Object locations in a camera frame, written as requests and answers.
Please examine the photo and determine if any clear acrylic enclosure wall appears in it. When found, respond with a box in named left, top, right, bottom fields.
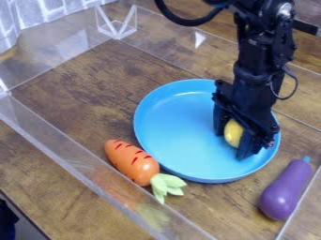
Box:
left=0, top=0, right=321, bottom=240

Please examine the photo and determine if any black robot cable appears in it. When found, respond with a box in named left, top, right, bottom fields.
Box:
left=153, top=0, right=227, bottom=27

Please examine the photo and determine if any purple toy eggplant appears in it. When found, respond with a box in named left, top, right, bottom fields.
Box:
left=260, top=157, right=312, bottom=220

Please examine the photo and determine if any dark object at table edge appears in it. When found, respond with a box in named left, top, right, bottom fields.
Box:
left=0, top=199, right=19, bottom=240

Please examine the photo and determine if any orange toy carrot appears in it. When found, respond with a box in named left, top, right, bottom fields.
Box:
left=104, top=140, right=187, bottom=203

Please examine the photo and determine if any yellow toy lemon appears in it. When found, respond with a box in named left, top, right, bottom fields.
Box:
left=223, top=119, right=244, bottom=148

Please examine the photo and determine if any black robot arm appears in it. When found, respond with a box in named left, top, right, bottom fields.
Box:
left=205, top=0, right=297, bottom=159

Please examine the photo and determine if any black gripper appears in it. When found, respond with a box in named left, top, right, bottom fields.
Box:
left=211, top=64, right=285, bottom=159

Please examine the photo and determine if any blue round plastic tray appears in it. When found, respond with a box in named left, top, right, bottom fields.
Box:
left=133, top=79, right=278, bottom=184

